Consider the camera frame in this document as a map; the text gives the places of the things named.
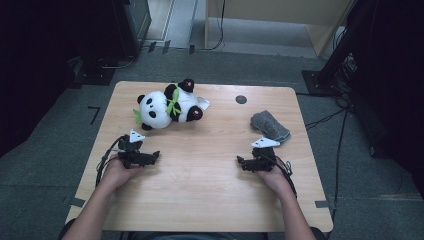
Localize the person's grey shirt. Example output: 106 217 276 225
146 233 234 240

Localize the long black floor cable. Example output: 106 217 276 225
328 108 350 221

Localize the person's left hand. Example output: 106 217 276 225
99 156 145 195

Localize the black cabinet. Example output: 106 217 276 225
111 0 153 59

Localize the black metal stand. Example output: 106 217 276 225
301 0 381 98

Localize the hanging black cable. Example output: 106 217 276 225
199 0 227 52

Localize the light wooden cabinet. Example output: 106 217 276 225
203 0 354 58

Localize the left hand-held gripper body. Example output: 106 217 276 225
117 129 148 169

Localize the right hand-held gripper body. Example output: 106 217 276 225
250 136 282 173

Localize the panda plush toy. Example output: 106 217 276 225
132 78 212 132

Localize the tangled floor cable bundle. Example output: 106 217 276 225
331 53 358 108

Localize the looped black floor cable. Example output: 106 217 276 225
98 54 137 70

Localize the hand-held gripper cable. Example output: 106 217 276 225
95 134 129 188
266 154 298 199

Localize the grey fluffy cloth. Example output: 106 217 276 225
249 109 292 144

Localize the left hand-held gripper cable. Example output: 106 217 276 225
95 134 129 188

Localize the person's right hand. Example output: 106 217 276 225
254 163 295 197

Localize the right hand-held gripper cable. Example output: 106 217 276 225
266 154 298 199

